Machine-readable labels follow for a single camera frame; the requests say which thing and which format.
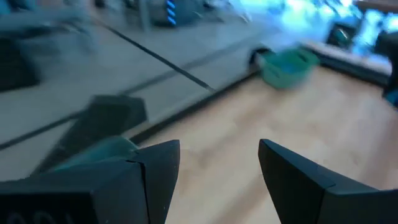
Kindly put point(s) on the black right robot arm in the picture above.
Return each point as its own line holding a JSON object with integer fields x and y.
{"x": 388, "y": 49}

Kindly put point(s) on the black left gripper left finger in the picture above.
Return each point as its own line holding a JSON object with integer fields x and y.
{"x": 109, "y": 193}

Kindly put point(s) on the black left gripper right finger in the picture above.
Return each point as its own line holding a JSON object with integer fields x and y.
{"x": 311, "y": 199}

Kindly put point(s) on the green plastic bin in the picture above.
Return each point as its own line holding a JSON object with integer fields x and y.
{"x": 287, "y": 68}

